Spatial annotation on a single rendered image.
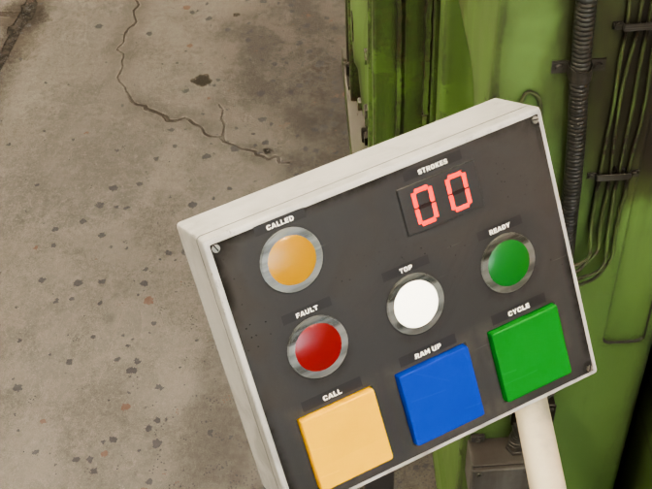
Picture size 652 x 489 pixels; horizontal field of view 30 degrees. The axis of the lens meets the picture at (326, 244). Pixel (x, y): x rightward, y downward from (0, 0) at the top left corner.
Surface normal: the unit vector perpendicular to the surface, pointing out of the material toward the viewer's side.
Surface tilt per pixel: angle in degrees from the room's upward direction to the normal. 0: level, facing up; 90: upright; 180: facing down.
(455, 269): 60
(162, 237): 0
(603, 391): 90
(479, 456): 0
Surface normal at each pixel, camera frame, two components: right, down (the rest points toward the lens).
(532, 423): -0.51, -0.55
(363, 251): 0.39, 0.22
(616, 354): 0.05, 0.73
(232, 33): -0.04, -0.68
